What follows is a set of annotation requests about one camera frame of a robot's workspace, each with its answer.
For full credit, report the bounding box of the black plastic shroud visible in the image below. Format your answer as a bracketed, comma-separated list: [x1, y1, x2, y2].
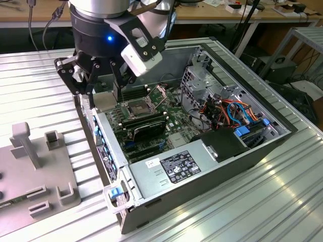
[190, 128, 249, 163]

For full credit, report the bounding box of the grey slatted metal table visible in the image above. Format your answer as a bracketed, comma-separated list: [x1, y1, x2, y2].
[276, 26, 323, 85]

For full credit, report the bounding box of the orange power wire bundle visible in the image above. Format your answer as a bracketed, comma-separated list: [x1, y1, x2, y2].
[199, 97, 260, 130]

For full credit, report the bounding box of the silver chipset heatsink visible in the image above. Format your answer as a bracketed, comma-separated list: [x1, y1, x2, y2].
[168, 133, 187, 149]

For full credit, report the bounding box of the silver drive cage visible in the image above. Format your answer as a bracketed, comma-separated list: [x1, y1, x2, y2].
[180, 46, 243, 131]

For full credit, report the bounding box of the wooden desk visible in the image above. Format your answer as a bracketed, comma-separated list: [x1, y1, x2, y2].
[0, 0, 323, 28]

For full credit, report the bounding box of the small white box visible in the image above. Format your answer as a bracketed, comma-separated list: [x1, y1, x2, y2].
[225, 4, 243, 13]

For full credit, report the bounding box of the grey PC case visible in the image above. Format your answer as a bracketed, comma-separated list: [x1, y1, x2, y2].
[72, 44, 299, 235]

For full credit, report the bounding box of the blue disk carrier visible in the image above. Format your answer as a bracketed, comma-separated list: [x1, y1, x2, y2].
[233, 127, 251, 139]

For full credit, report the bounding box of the blue case latch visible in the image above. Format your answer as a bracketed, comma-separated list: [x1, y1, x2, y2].
[108, 188, 122, 200]

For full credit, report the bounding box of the black wire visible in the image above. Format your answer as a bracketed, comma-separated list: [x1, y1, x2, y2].
[179, 84, 213, 132]

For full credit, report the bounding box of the green motherboard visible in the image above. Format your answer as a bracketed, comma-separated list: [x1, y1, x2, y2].
[99, 84, 211, 163]

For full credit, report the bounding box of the green RAM stick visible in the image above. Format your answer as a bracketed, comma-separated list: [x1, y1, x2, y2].
[0, 195, 28, 209]

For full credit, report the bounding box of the blue data wire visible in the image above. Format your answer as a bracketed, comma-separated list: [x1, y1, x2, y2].
[226, 101, 253, 126]

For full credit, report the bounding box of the black expansion slot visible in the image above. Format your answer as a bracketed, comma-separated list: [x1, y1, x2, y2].
[124, 144, 160, 153]
[127, 150, 163, 162]

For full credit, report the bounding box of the silver power supply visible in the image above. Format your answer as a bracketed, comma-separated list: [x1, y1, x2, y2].
[128, 140, 220, 200]

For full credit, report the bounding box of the blue retention clip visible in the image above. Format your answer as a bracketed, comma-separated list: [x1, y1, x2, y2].
[92, 114, 99, 146]

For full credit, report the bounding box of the brown cardboard tray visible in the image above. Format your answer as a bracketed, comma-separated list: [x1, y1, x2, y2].
[274, 5, 295, 16]

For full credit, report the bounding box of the silver CPU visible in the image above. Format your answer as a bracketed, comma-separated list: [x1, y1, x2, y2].
[92, 91, 119, 113]

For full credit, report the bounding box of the white camera on black bracket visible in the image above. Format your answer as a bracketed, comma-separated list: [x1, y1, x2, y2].
[103, 17, 167, 78]

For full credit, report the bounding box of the black equipment box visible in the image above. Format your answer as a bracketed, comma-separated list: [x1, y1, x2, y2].
[257, 55, 297, 84]

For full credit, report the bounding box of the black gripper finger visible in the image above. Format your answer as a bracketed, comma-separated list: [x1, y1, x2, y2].
[54, 56, 99, 110]
[108, 58, 139, 103]

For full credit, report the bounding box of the CPU socket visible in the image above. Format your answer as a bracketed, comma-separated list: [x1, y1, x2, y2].
[121, 99, 154, 119]

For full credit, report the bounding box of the grey parts rack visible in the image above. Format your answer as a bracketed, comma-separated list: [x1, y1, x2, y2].
[0, 122, 82, 230]

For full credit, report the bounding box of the black graphics card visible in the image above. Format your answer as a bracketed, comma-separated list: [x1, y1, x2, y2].
[131, 120, 168, 142]

